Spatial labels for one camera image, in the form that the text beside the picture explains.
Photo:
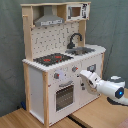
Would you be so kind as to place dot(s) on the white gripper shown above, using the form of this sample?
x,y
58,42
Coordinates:
x,y
90,80

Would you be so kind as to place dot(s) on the white oven door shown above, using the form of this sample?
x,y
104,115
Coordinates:
x,y
63,100

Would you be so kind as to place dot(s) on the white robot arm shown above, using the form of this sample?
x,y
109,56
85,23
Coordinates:
x,y
113,88

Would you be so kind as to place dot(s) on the wooden toy kitchen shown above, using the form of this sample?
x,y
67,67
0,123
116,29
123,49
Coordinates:
x,y
45,40

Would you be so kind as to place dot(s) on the right red oven knob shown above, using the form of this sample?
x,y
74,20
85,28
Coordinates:
x,y
74,69

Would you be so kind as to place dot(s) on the red oven knob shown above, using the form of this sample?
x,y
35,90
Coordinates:
x,y
56,75
74,69

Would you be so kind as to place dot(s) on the grey toy sink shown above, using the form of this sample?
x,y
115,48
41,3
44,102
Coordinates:
x,y
79,51

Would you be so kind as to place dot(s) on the left red oven knob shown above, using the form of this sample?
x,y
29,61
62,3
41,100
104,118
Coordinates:
x,y
56,75

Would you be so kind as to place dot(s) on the black toy stovetop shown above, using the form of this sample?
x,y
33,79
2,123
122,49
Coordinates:
x,y
52,59

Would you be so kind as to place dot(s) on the toy microwave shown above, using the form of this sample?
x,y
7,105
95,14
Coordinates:
x,y
77,11

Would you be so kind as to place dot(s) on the grey range hood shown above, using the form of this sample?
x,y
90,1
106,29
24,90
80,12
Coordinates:
x,y
48,18

